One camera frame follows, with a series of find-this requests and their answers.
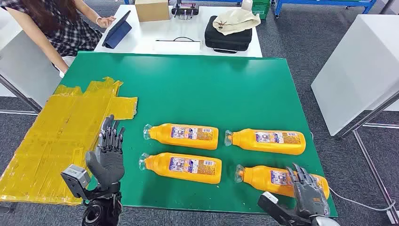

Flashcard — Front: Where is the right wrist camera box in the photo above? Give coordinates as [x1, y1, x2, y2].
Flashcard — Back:
[257, 191, 294, 226]

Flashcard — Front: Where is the grey metal desk leg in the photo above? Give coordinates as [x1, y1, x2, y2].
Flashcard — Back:
[0, 74, 43, 114]

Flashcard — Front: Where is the grey metal table frame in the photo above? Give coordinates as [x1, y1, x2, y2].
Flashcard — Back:
[338, 90, 399, 225]

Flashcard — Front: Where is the brown cardboard box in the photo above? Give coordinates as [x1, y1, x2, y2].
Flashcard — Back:
[135, 0, 171, 23]

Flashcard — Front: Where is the white flat box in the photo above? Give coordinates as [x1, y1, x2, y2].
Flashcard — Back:
[152, 40, 202, 54]

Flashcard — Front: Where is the white floor cable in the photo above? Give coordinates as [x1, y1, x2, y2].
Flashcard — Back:
[327, 186, 397, 211]

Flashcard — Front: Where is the white desk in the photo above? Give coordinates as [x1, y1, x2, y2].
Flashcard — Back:
[0, 8, 63, 108]

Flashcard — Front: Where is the person's left hand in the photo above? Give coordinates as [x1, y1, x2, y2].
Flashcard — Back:
[97, 16, 117, 29]

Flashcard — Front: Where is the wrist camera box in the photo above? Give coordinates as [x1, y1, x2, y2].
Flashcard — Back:
[257, 191, 294, 226]
[61, 164, 92, 199]

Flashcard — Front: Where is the black controller device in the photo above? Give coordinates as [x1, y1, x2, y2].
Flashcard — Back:
[171, 0, 200, 20]

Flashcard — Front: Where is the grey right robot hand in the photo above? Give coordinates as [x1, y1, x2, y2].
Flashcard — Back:
[286, 163, 330, 219]

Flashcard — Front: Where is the yellow taped cardboard sheet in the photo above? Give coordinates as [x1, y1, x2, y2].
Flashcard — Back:
[0, 76, 138, 206]

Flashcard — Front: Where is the green plastic crate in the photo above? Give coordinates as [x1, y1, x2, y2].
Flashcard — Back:
[251, 0, 271, 20]

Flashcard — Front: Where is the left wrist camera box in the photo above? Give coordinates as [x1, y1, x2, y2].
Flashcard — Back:
[61, 164, 92, 199]

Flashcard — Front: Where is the black carrying case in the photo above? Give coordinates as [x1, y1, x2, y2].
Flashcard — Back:
[204, 16, 253, 54]

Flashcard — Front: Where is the green table board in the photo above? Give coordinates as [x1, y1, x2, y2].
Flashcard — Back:
[58, 51, 338, 218]

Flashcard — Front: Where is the person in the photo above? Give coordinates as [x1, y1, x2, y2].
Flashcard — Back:
[0, 0, 117, 74]

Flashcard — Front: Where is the white seat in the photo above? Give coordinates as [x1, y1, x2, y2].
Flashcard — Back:
[59, 56, 76, 79]

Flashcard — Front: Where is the beige cloth bag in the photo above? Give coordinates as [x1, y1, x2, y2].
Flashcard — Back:
[212, 8, 261, 36]

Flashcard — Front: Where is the white side table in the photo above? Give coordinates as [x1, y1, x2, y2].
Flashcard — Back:
[311, 14, 399, 137]

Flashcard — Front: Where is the blue metal rack frame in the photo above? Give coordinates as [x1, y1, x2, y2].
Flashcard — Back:
[274, 0, 377, 19]

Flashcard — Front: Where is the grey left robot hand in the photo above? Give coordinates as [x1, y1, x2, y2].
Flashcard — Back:
[85, 114, 126, 192]

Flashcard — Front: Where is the tablet in blue case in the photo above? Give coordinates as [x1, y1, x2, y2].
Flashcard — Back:
[102, 10, 133, 49]

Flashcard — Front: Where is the orange detergent bottle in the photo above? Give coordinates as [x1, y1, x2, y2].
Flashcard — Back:
[143, 123, 219, 151]
[138, 152, 223, 185]
[224, 128, 306, 156]
[234, 164, 330, 200]

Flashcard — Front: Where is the thin black cable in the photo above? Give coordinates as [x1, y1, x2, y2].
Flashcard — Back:
[155, 36, 201, 43]

